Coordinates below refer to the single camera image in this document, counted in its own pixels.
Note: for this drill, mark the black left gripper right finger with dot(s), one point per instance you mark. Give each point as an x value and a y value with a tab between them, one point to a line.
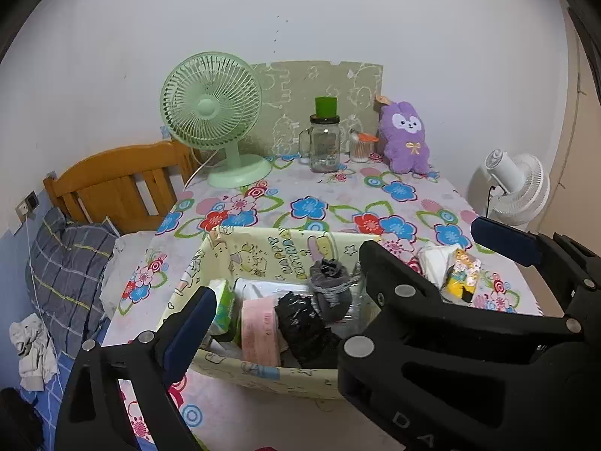
439	376

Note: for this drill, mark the wall power socket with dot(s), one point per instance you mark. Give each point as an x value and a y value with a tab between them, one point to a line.
27	206

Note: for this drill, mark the purple plush bunny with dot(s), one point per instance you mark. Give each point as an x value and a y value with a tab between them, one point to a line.
404	137

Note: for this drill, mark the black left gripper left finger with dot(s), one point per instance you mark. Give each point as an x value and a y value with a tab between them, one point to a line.
92	414

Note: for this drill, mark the green cup on jar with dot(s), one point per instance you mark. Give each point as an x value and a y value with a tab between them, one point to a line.
325	107

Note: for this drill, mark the glass mason jar mug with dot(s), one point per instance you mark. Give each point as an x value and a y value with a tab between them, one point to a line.
319	144

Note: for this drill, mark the plaid grey pillow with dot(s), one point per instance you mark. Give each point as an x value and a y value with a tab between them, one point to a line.
64	276

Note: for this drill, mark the floral tablecloth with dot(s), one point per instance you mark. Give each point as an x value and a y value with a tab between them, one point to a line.
233	405

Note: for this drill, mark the white standing fan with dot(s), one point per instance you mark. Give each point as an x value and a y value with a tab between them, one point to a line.
520	188

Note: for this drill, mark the orange lid toothpick jar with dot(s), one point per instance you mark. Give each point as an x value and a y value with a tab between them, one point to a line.
361	146

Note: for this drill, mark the green cartoon cardboard panel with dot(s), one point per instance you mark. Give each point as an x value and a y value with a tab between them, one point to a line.
289	92

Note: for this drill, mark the pink folded cloth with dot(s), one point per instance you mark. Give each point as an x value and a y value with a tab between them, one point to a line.
258	333

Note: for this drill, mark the white towel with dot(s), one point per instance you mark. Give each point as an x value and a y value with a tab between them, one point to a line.
434	261

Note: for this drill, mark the white flat package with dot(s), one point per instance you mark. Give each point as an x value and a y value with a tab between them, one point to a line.
246	289

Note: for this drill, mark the grey sock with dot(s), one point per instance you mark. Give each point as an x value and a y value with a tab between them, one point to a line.
330	284

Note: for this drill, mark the cream cartoon storage box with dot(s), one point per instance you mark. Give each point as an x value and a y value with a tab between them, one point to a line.
249	265

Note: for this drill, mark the crumpled white cloth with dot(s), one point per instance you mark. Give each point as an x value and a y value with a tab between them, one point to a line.
37	363

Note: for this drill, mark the green tissue pack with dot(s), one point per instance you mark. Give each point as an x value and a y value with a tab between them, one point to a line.
225	302

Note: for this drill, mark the black plastic bag bundle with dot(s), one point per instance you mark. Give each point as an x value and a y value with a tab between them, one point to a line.
310	341

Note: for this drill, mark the green desk fan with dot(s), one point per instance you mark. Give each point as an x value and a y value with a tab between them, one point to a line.
210	102

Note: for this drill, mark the cartoon print tissue pack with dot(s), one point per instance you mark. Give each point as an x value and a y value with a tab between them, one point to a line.
461	278

